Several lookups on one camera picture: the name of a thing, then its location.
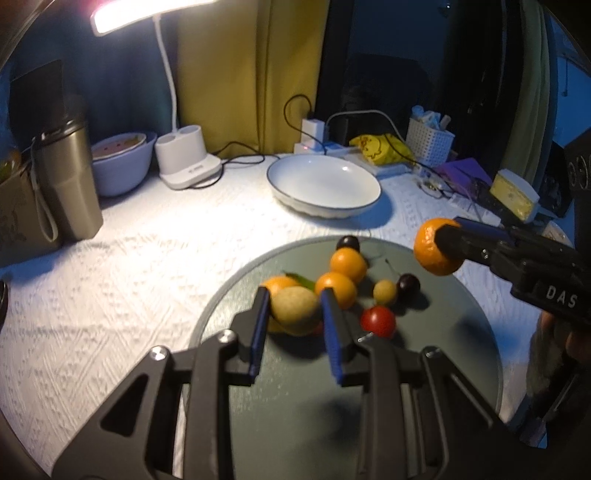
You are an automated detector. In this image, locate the yellow curtain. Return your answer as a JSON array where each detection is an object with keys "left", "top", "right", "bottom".
[{"left": 176, "top": 1, "right": 329, "bottom": 155}]

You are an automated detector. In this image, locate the yellow tissue box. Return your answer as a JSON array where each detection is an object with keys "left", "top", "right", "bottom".
[{"left": 490, "top": 169, "right": 540, "bottom": 223}]

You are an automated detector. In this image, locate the lavender bowl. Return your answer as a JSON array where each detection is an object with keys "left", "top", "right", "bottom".
[{"left": 91, "top": 131, "right": 157, "bottom": 198}]

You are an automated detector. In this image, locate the black cable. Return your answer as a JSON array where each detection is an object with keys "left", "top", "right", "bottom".
[{"left": 188, "top": 93, "right": 325, "bottom": 190}]

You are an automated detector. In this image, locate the white perforated basket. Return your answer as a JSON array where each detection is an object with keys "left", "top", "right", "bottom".
[{"left": 406, "top": 118, "right": 455, "bottom": 168}]

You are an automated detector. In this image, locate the white cable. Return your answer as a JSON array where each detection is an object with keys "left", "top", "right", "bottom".
[{"left": 325, "top": 109, "right": 419, "bottom": 160}]

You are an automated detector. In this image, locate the tan kiwi-like fruit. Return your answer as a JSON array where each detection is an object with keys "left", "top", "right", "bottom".
[{"left": 270, "top": 286, "right": 322, "bottom": 337}]

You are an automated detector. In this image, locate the red cherry tomato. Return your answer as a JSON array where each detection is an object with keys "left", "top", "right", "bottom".
[{"left": 360, "top": 305, "right": 397, "bottom": 340}]

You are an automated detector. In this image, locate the large orange tangerine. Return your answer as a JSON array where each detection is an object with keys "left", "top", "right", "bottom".
[{"left": 413, "top": 218, "right": 464, "bottom": 276}]

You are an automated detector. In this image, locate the white bowl with dark rim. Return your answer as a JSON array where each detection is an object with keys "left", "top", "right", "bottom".
[{"left": 266, "top": 154, "right": 383, "bottom": 219}]

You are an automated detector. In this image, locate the steel tumbler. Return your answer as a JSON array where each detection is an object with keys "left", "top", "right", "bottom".
[{"left": 33, "top": 116, "right": 103, "bottom": 241}]

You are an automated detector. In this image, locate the small yellow-green fruit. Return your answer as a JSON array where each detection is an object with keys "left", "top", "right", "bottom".
[{"left": 373, "top": 279, "right": 398, "bottom": 306}]

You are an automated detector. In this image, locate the purple cloth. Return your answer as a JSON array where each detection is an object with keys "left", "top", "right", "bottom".
[{"left": 436, "top": 158, "right": 493, "bottom": 196}]

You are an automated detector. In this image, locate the dark cherry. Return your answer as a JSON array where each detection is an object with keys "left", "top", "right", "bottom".
[
  {"left": 397, "top": 273, "right": 422, "bottom": 305},
  {"left": 335, "top": 235, "right": 361, "bottom": 252}
]

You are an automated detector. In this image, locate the white flat box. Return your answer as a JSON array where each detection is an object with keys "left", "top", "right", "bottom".
[{"left": 344, "top": 153, "right": 412, "bottom": 179}]

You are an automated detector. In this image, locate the white charger plug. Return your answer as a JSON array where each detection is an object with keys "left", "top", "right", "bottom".
[{"left": 301, "top": 118, "right": 325, "bottom": 150}]

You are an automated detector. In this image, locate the orange with leaf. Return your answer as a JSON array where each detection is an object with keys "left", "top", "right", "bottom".
[{"left": 260, "top": 271, "right": 318, "bottom": 335}]

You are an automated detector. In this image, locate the yellow duck snack bag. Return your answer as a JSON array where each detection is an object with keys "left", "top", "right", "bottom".
[{"left": 349, "top": 134, "right": 415, "bottom": 166}]

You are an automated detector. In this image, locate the white power strip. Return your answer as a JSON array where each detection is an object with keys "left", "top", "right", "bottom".
[{"left": 294, "top": 140, "right": 361, "bottom": 158}]

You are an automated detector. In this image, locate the white desk lamp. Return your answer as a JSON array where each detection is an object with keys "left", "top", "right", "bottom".
[{"left": 90, "top": 0, "right": 221, "bottom": 190}]

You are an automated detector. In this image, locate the orange kumquat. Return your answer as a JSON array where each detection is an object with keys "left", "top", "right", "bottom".
[
  {"left": 315, "top": 272, "right": 358, "bottom": 310},
  {"left": 329, "top": 247, "right": 368, "bottom": 284}
]

